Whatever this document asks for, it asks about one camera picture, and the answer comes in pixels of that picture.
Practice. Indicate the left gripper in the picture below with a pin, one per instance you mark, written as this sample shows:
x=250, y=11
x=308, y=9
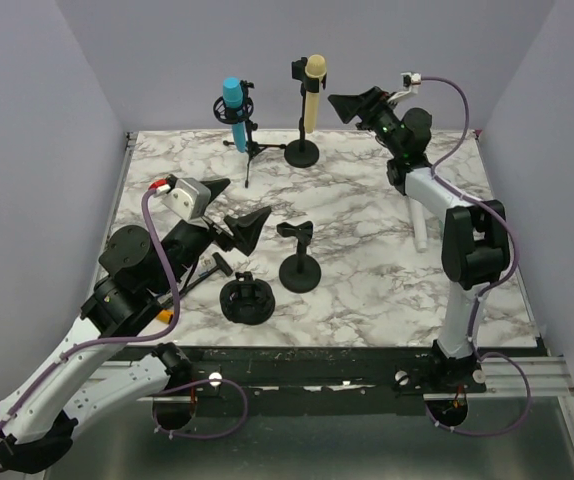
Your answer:
x=246, y=228

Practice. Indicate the white microphone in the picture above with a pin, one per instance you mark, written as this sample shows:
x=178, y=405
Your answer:
x=416, y=212

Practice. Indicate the black t-handle tool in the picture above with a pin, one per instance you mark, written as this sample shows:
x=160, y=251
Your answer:
x=204, y=270

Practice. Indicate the black shock-mount round stand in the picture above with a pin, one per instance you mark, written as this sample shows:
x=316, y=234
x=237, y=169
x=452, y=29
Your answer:
x=247, y=300

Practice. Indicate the tall black clip stand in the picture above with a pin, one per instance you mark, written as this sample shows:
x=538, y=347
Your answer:
x=302, y=153

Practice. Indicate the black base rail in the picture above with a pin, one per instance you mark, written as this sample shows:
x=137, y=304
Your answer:
x=317, y=381

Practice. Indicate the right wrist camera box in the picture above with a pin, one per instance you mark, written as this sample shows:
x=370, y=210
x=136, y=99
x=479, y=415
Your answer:
x=411, y=82

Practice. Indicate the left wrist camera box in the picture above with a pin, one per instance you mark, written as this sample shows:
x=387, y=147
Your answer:
x=188, y=198

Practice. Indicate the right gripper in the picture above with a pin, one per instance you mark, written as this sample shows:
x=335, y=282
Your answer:
x=366, y=106

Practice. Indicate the beige microphone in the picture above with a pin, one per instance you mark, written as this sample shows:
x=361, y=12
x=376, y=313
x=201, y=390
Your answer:
x=314, y=75

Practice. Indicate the short black clip stand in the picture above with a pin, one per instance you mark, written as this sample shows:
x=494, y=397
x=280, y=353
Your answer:
x=299, y=273

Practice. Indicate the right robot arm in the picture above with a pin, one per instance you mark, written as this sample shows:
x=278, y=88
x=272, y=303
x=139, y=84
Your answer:
x=475, y=244

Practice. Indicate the orange yellow tool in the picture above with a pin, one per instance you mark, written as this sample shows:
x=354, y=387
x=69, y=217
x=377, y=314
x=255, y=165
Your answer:
x=166, y=316

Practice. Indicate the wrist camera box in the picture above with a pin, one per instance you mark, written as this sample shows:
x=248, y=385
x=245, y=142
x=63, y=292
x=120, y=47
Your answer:
x=188, y=198
x=411, y=82

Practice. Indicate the black tripod shock-mount stand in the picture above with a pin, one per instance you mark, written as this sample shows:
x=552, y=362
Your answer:
x=253, y=147

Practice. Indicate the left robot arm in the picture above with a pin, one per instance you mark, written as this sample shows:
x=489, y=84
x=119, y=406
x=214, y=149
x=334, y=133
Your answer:
x=113, y=351

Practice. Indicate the blue microphone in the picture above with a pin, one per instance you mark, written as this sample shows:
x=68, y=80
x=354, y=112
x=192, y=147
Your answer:
x=233, y=98

